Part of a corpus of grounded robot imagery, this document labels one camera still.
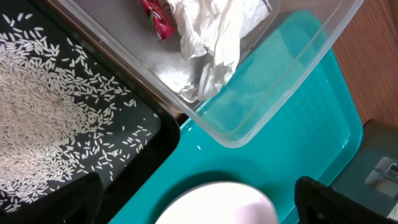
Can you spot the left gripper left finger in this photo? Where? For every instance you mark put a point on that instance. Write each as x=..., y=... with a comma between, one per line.
x=76, y=202

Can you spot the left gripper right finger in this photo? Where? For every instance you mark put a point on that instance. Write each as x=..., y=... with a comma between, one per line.
x=317, y=203

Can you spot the pile of rice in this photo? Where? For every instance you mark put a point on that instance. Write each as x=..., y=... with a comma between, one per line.
x=62, y=115

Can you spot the pink plate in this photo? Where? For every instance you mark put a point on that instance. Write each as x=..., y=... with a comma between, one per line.
x=219, y=203

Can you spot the white napkin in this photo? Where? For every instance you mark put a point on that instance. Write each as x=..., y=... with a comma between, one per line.
x=212, y=30

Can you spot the red sauce packet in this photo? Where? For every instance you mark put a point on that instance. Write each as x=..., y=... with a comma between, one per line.
x=160, y=16

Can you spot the grey dishwasher rack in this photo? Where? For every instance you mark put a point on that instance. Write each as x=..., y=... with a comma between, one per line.
x=370, y=178

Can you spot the teal serving tray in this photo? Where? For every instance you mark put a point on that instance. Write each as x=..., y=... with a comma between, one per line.
x=315, y=133

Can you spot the black plastic tray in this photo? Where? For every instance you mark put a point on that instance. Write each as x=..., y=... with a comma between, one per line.
x=149, y=149

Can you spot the clear plastic bin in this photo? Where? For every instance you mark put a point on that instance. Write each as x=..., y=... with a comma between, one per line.
x=276, y=57

